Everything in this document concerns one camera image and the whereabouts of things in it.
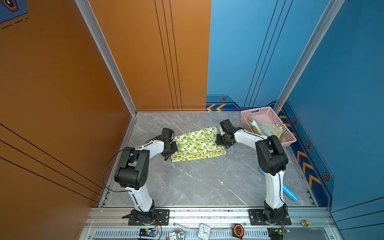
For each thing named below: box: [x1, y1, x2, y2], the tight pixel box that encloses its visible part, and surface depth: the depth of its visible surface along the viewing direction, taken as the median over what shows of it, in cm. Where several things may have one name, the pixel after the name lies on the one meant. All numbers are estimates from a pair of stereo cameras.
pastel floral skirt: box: [255, 120, 283, 138], surface depth 108 cm
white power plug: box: [169, 227, 186, 240], surface depth 64 cm
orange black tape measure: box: [232, 223, 245, 240], surface depth 69 cm
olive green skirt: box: [249, 120, 263, 136], surface depth 100 cm
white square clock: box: [197, 223, 212, 240], surface depth 70 cm
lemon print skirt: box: [171, 125, 227, 163], surface depth 101 cm
